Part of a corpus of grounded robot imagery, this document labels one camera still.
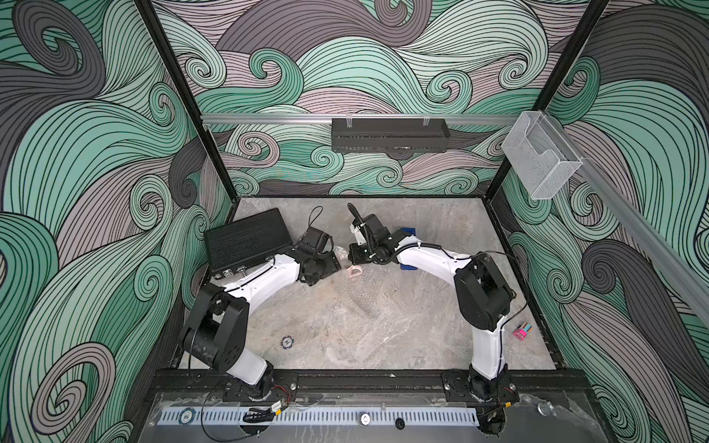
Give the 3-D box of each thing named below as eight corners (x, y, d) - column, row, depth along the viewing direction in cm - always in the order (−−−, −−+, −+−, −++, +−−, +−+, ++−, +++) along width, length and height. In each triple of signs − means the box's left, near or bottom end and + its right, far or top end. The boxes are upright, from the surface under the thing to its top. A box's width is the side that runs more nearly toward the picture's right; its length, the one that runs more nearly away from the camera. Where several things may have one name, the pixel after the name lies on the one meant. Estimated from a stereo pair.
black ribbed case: (218, 282, 96) (211, 273, 91) (209, 240, 108) (202, 230, 103) (295, 251, 104) (292, 241, 99) (279, 215, 116) (276, 205, 111)
